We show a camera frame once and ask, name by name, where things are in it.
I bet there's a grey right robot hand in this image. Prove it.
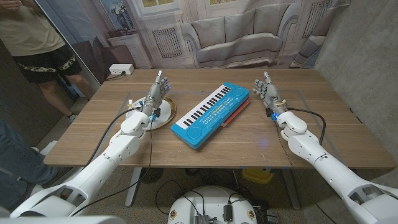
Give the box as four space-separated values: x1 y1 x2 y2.
251 71 287 116

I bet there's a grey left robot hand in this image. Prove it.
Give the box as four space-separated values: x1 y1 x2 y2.
141 70 172 117

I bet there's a blue toy piano keyboard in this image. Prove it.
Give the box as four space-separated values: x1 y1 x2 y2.
170 82 251 150

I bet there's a gold-rimmed white paper plate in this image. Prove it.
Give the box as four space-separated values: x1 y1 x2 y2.
125 95 177 131

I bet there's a red notebook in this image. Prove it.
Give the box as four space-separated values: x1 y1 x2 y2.
221 98 251 128

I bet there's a white power strip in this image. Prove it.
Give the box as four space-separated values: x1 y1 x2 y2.
108 63 135 76

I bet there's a printed living room backdrop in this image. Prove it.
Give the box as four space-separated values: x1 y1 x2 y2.
34 0 352 85

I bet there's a black round floor fan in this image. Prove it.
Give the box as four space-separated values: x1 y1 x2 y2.
139 167 164 184

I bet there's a yellow object under table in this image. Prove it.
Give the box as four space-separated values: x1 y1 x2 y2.
241 167 274 184

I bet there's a white table leg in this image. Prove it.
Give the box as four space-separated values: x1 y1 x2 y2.
124 167 142 207
281 168 301 210

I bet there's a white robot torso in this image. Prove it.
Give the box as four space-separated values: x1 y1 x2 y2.
167 185 258 224

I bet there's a person in beige shirt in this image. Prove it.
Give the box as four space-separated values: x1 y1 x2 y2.
0 0 94 122

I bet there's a person in blue jeans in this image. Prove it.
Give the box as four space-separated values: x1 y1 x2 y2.
0 119 60 212

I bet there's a black power strip cable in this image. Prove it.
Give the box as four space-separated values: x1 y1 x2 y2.
104 71 126 82

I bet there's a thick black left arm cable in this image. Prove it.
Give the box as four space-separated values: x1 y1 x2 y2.
83 107 141 169

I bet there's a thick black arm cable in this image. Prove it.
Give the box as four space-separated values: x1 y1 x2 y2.
83 107 141 169
285 107 326 146

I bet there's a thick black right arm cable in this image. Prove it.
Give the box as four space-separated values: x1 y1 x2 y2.
285 107 326 146

